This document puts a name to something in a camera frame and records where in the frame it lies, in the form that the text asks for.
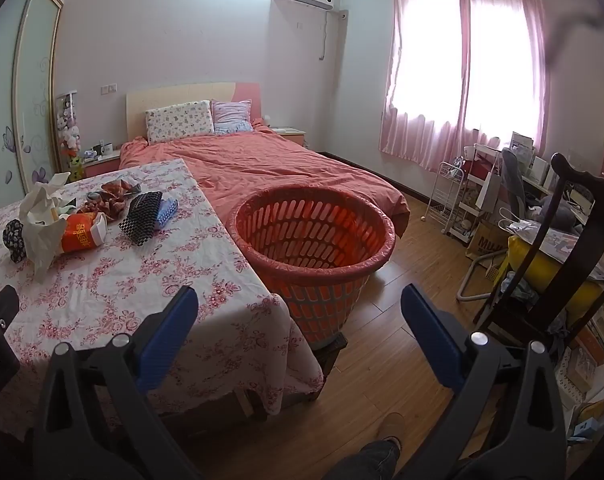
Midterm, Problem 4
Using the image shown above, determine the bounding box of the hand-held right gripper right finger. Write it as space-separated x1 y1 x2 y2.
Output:
397 283 569 480

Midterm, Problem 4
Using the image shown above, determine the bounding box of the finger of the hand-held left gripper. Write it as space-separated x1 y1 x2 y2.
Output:
0 285 20 347

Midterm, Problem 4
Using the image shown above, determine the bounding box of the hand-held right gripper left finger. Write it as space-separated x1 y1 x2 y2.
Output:
32 285 203 480

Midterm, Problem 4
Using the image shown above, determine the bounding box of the dark floral cloth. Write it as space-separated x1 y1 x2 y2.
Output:
2 218 30 264

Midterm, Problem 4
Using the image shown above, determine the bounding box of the white paper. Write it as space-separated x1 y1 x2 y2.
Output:
20 172 78 281

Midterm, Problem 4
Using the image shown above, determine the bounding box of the orange plastic laundry basket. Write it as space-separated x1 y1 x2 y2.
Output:
229 184 398 352

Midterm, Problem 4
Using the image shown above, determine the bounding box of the blue textured cloth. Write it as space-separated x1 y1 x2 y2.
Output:
154 197 178 230

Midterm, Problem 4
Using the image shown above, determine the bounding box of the black foam mesh net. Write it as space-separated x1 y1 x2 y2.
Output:
118 190 164 248

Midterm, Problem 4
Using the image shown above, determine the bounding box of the orange patterned scrunchie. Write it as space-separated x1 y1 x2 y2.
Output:
76 178 144 222

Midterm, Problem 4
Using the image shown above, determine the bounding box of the white tube rack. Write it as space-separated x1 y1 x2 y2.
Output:
456 254 499 302

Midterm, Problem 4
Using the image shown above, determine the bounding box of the red floral tablecloth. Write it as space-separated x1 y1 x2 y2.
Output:
0 158 325 436

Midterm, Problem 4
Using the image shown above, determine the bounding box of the person's brown slipper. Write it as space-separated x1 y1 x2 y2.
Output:
377 412 405 444

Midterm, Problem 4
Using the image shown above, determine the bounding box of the brown paper bag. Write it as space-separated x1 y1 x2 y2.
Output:
466 220 509 262

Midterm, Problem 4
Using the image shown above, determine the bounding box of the white shelf cart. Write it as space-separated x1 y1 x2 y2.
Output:
452 144 504 247

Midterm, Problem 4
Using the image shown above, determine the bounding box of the yellow cushion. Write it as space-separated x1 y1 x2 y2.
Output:
506 236 604 307

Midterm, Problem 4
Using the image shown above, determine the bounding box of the person's leg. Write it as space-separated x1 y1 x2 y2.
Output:
326 437 403 480

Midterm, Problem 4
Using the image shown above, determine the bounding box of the white paper bag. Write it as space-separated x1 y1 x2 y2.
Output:
476 169 503 212

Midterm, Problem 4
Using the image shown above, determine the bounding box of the pink nightstand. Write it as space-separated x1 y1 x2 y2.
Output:
82 152 122 179

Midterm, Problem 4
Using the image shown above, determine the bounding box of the grey office chair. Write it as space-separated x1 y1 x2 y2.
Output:
499 147 534 222

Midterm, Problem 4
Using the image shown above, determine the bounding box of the plush toy display tube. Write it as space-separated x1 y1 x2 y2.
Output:
56 92 85 184

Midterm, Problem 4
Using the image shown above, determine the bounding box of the bed with orange duvet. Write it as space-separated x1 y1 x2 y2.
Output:
119 129 411 237

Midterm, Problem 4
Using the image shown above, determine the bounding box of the pink curtain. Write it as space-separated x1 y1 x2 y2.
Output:
459 0 554 172
379 0 472 169

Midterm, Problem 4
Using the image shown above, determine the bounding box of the floral pillow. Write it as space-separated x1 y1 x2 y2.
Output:
146 100 215 144

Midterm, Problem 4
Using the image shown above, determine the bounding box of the pink striped pillow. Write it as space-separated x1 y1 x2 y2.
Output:
211 99 253 136

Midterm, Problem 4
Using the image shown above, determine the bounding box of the dark wooden chair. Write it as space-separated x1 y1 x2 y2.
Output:
474 152 604 352

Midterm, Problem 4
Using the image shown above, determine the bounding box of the wardrobe with purple flowers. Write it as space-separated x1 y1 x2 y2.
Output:
0 0 65 217

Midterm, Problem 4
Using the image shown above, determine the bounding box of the beige nightstand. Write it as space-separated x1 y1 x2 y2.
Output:
272 127 307 149

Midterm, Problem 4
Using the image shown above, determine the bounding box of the beige and pink headboard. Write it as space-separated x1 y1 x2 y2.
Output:
126 82 261 143

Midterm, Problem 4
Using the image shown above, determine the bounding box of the white wire cart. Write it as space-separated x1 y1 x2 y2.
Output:
424 160 466 239

